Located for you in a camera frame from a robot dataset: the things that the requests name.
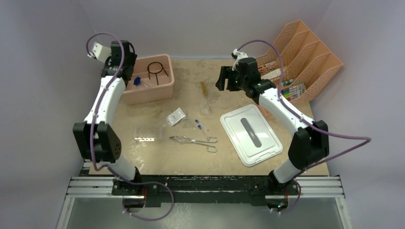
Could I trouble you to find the aluminium rail frame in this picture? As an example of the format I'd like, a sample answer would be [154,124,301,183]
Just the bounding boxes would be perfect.
[57,162,352,229]

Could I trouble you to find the white packet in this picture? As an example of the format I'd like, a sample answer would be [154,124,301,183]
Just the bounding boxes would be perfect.
[166,108,186,126]

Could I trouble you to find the pink plastic bin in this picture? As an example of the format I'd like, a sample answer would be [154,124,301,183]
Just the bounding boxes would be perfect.
[121,54,175,105]

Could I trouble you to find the white plastic bin lid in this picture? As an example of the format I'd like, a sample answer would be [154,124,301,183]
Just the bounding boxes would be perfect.
[220,104,283,167]

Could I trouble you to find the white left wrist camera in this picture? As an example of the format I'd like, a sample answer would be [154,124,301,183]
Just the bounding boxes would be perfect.
[87,42,111,63]

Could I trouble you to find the blue capped test tube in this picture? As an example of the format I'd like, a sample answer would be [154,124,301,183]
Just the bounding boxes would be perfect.
[195,119,209,131]
[198,125,210,141]

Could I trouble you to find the black wire tripod ring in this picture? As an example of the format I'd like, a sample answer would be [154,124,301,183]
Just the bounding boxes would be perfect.
[147,62,169,86]

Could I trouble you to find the metal crucible tongs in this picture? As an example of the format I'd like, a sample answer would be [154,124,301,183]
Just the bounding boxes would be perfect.
[169,135,218,153]

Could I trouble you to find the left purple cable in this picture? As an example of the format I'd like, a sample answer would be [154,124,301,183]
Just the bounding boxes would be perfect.
[86,32,175,221]

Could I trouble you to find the blue capped clear syringe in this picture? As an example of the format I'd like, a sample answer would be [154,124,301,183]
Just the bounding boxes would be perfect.
[133,76,149,88]

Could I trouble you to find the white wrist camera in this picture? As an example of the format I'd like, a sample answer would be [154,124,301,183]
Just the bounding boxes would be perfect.
[87,42,111,63]
[231,49,248,71]

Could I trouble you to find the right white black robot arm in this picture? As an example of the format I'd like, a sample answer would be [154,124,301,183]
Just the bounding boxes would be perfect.
[215,57,330,194]

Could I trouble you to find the set of coloured markers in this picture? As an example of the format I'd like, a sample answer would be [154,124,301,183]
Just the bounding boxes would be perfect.
[281,83,306,101]

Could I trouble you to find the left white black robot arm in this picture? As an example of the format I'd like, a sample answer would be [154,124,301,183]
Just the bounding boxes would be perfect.
[73,40,142,195]

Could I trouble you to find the orange mesh file organizer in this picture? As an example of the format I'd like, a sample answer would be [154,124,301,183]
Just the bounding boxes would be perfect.
[256,21,343,104]

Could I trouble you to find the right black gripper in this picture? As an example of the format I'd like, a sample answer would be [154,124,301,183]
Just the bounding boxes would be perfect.
[216,67,248,93]

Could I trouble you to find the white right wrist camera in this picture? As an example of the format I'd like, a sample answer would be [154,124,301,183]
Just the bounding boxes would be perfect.
[231,49,248,71]

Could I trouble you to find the clear well plate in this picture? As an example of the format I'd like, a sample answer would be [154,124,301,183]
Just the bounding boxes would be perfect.
[134,125,164,142]

